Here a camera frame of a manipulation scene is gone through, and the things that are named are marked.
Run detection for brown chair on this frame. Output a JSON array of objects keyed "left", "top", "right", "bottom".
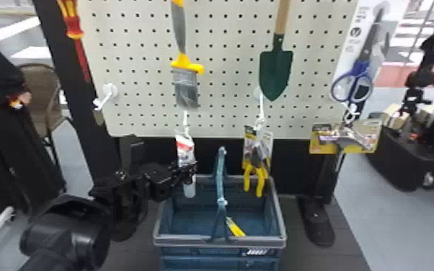
[{"left": 17, "top": 63, "right": 71, "bottom": 166}]

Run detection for yellow utility knife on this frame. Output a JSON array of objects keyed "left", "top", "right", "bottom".
[{"left": 225, "top": 216, "right": 247, "bottom": 238}]

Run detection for white tube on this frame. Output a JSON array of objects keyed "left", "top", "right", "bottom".
[{"left": 174, "top": 128, "right": 198, "bottom": 200}]

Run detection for yellow paint brush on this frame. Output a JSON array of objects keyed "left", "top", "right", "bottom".
[{"left": 169, "top": 0, "right": 205, "bottom": 110}]

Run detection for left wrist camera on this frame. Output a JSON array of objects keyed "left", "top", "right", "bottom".
[{"left": 120, "top": 136, "right": 147, "bottom": 179}]

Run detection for blue scissors on card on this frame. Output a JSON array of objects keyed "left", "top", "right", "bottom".
[{"left": 329, "top": 0, "right": 412, "bottom": 115}]

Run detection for yellow pliers on card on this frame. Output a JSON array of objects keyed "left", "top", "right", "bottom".
[{"left": 241, "top": 123, "right": 275, "bottom": 198}]

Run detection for person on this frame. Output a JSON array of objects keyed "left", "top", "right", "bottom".
[{"left": 0, "top": 22, "right": 67, "bottom": 218}]

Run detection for white pegboard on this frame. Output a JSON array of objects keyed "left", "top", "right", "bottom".
[{"left": 31, "top": 0, "right": 359, "bottom": 248}]

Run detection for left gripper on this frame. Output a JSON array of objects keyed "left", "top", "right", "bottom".
[{"left": 143, "top": 160, "right": 198, "bottom": 203}]

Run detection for grey tool on yellow card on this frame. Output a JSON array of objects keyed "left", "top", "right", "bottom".
[{"left": 309, "top": 117, "right": 384, "bottom": 156}]

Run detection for red yellow screwdriver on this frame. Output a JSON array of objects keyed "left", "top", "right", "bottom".
[{"left": 56, "top": 0, "right": 93, "bottom": 83}]

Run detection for green garden trowel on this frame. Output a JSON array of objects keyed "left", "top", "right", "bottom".
[{"left": 258, "top": 0, "right": 295, "bottom": 102}]

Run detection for blue basket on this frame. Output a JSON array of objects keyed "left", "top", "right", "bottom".
[{"left": 152, "top": 146, "right": 288, "bottom": 271}]

